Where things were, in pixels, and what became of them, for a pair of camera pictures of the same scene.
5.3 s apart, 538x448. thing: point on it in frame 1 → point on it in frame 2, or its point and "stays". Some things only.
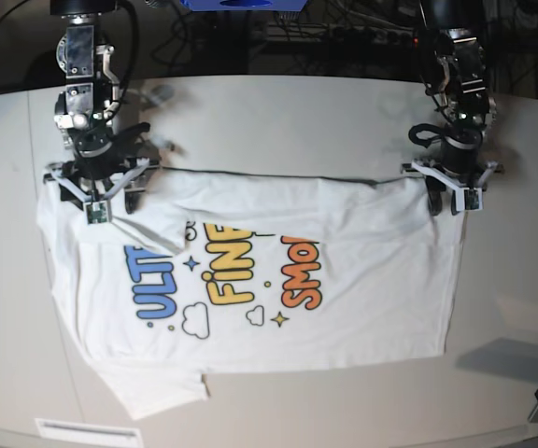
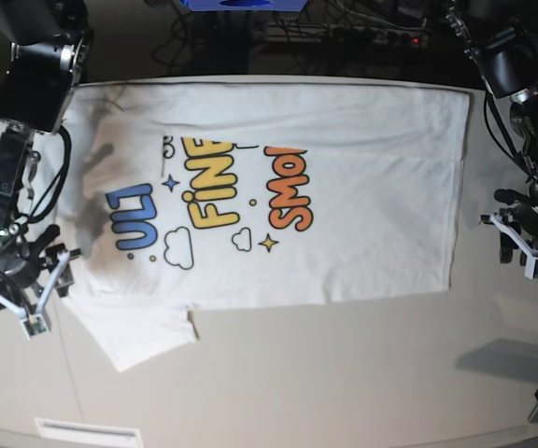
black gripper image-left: (101, 154) → (23, 265)
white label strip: (93, 433) stays
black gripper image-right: (460, 149) → (536, 217)
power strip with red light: (365, 37) stays
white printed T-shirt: (237, 272) → (180, 196)
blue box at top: (244, 5) stays
